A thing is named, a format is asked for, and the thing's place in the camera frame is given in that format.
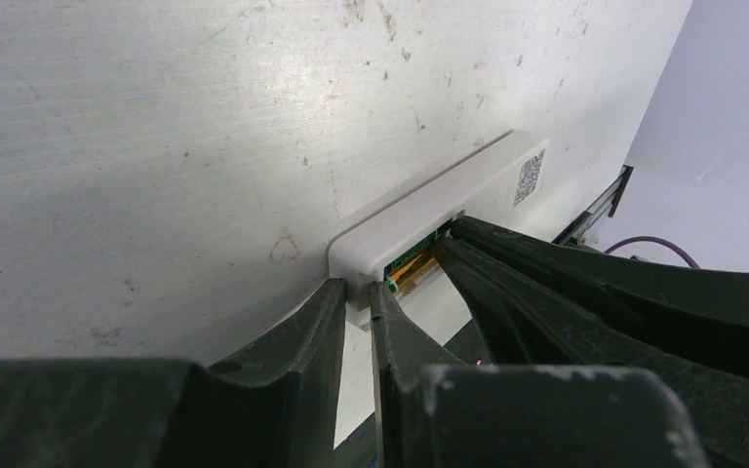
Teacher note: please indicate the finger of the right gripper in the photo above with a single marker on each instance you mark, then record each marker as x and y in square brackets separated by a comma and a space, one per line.
[525, 323]

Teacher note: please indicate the green black AAA battery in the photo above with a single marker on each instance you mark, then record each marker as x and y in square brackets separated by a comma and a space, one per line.
[415, 250]

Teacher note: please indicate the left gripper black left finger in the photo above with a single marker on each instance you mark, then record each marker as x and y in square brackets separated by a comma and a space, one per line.
[273, 403]

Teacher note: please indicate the gold AAA battery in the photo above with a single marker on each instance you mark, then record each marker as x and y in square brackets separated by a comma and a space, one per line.
[408, 277]

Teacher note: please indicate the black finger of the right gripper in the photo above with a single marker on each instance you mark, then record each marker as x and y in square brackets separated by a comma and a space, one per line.
[698, 314]

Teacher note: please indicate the white remote control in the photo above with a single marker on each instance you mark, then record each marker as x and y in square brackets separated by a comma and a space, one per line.
[488, 184]

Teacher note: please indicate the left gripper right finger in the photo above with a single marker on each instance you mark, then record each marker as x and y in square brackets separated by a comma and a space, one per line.
[433, 410]

